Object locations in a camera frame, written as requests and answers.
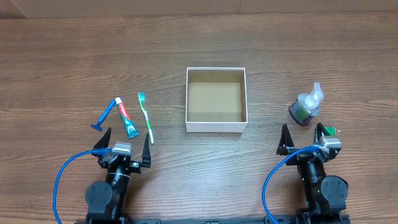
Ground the blue cable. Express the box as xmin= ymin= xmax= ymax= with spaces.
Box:
xmin=261 ymin=145 xmax=321 ymax=224
xmin=52 ymin=148 xmax=108 ymax=224

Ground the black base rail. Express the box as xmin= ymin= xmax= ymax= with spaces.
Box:
xmin=77 ymin=215 xmax=351 ymax=224

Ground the clear spray bottle dark liquid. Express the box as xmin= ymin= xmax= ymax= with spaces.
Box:
xmin=289 ymin=82 xmax=324 ymax=126

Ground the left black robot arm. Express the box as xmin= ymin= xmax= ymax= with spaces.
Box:
xmin=85 ymin=128 xmax=151 ymax=223

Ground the blue disposable razor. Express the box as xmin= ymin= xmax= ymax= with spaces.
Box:
xmin=91 ymin=99 xmax=116 ymax=132

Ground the left blue cable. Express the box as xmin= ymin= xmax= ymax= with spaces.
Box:
xmin=52 ymin=148 xmax=108 ymax=224

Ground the red green toothpaste tube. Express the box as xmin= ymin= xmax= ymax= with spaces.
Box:
xmin=115 ymin=97 xmax=139 ymax=139

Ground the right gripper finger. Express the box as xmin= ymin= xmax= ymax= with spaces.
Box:
xmin=276 ymin=124 xmax=295 ymax=156
xmin=314 ymin=123 xmax=330 ymax=144

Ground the white cardboard box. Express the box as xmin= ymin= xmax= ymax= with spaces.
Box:
xmin=185 ymin=67 xmax=248 ymax=133

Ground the green white toothbrush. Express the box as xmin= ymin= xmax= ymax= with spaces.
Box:
xmin=137 ymin=92 xmax=154 ymax=144

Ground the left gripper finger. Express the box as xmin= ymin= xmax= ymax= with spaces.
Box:
xmin=93 ymin=128 xmax=111 ymax=149
xmin=141 ymin=133 xmax=151 ymax=168

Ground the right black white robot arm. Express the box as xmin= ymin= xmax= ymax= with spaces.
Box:
xmin=277 ymin=123 xmax=351 ymax=224

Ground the green soap packet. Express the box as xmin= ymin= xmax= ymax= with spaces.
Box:
xmin=314 ymin=126 xmax=336 ymax=143

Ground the right blue cable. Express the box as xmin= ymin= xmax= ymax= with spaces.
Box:
xmin=261 ymin=145 xmax=321 ymax=224

